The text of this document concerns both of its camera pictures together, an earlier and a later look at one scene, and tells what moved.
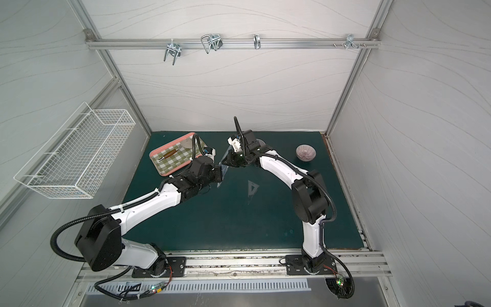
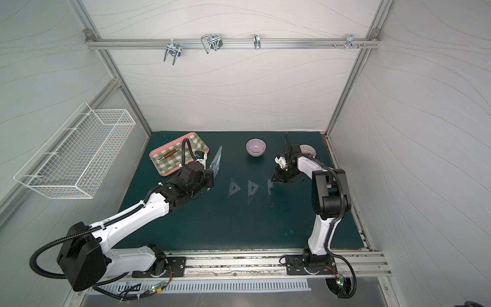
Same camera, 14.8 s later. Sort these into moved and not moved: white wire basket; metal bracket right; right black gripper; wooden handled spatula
Moved: right black gripper
Not moved: wooden handled spatula; metal bracket right; white wire basket
